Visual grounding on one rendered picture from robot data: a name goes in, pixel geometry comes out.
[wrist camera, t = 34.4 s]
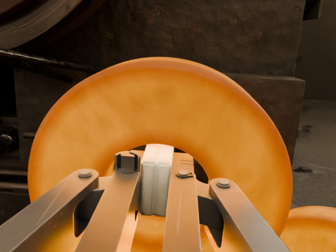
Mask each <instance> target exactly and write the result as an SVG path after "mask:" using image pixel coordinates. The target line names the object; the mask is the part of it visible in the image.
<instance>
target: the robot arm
mask: <svg viewBox="0 0 336 252"><path fill-rule="evenodd" d="M139 213H141V215H144V216H152V214H155V215H156V217H165V226H164V236H163V245H162V252H202V249H201V235H200V224H202V225H205V227H204V228H205V232H206V234H207V236H208V238H209V241H210V243H211V245H212V247H213V249H214V251H215V252H291V251H290V250H289V249H288V248H287V246H286V245H285V244H284V243H283V241H282V240H281V239H280V238H279V236H278V235H277V234H276V233H275V231H274V230H273V229H272V228H271V227H270V225H269V224H268V223H267V222H266V220H265V219H264V218H263V217H262V215H261V214H260V213H259V212H258V210H257V209H256V208H255V207H254V205H253V204H252V203H251V202H250V200H249V199H248V198H247V197H246V196H245V194H244V193H243V192H242V191H241V189H240V188H239V187H238V186H237V184H236V183H234V182H233V181H231V180H229V179H227V178H226V179H225V178H214V179H212V180H211V181H210V183H209V184H206V183H202V182H200V181H198V180H197V179H196V175H195V173H194V162H193V157H192V156H191V155H189V154H188V153H178V152H174V147H173V146H169V145H164V144H147V145H146V148H145V151H142V150H131V151H122V152H118V153H116V154H115V155H114V172H113V174H112V175H111V176H105V177H99V173H98V172H97V171H96V170H93V169H88V168H85V169H84V168H83V169H80V170H77V171H75V172H73V173H72V174H70V175H69V176H67V177H66V178H65V179H63V180H62V181H61V182H59V183H58V184H57V185H55V186H54V187H52V188H51V189H50V190H48V191H47V192H46V193H44V194H43V195H42V196H40V197H39V198H37V199H36V200H35V201H33V202H32V203H31V204H29V205H28V206H27V207H25V208H24V209H22V210H21V211H20V212H18V213H17V214H16V215H14V216H13V217H12V218H10V219H9V220H7V221H6V222H5V223H3V224H2V225H1V226H0V252H73V251H74V250H75V249H76V250H75V252H130V250H131V246H132V242H133V238H134V234H135V229H136V225H137V221H138V217H139Z"/></svg>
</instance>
